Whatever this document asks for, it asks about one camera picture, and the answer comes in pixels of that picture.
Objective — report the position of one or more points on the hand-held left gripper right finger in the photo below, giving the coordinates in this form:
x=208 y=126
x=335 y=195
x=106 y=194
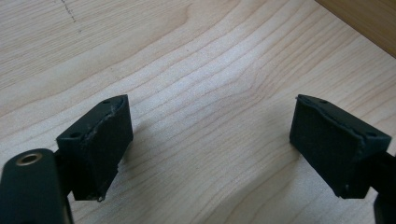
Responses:
x=330 y=149

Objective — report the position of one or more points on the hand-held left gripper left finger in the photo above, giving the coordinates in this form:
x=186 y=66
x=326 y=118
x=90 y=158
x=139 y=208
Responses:
x=102 y=149

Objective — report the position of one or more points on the brown bamboo board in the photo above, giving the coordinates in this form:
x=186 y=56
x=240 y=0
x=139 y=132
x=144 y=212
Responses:
x=370 y=21

